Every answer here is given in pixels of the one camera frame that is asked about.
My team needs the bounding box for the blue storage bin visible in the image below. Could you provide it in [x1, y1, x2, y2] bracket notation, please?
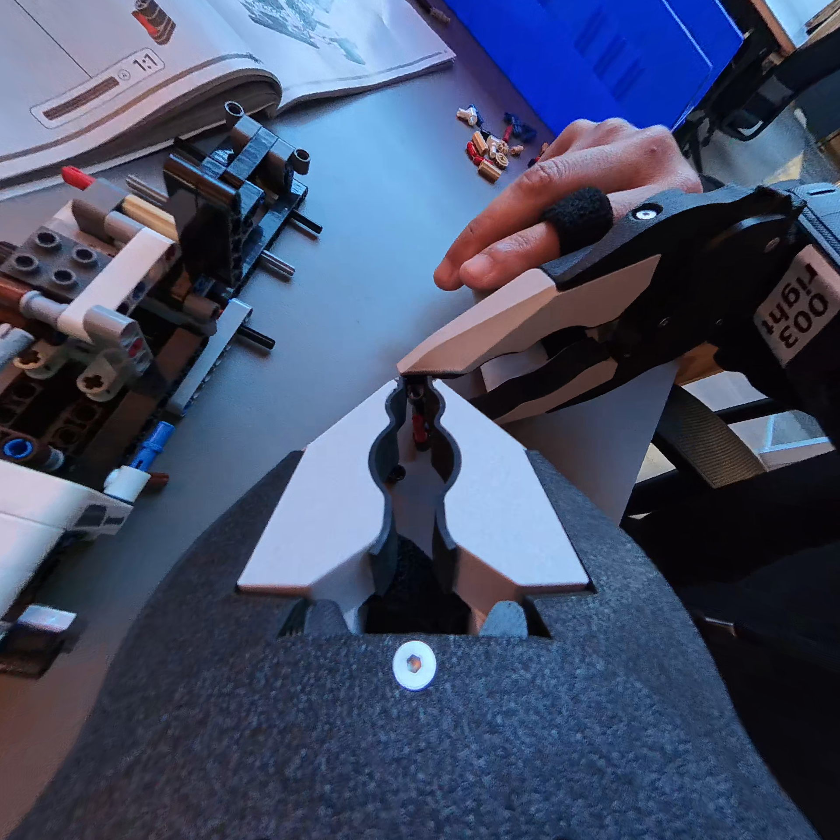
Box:
[443, 0, 746, 135]

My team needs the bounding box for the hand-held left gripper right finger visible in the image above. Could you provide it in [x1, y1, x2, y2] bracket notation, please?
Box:
[428, 379, 592, 634]

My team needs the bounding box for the person's dark clothing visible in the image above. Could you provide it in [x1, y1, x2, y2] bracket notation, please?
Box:
[623, 453, 840, 840]

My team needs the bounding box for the pile of small lego pins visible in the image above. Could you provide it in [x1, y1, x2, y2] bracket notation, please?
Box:
[456, 104, 552, 183]

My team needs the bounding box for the partly built lego truck model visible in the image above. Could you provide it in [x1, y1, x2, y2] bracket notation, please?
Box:
[0, 100, 326, 680]

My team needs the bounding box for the black mesh office chair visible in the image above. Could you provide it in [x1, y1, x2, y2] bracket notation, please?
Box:
[630, 384, 840, 500]

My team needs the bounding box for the black red lego connector assembly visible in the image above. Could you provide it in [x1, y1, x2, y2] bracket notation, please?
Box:
[387, 384, 437, 483]

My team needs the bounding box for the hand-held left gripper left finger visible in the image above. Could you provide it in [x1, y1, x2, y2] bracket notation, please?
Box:
[236, 377, 403, 634]

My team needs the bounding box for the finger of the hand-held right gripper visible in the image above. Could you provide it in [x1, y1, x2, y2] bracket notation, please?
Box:
[397, 255, 662, 378]
[469, 328, 631, 424]

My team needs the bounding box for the person's right hand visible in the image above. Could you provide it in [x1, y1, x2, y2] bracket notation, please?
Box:
[433, 118, 703, 293]

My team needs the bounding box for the black background office chair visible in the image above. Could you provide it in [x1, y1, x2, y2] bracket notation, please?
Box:
[676, 26, 840, 188]

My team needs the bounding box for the open lego instruction booklet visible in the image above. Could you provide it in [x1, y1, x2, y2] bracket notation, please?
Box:
[0, 0, 457, 198]

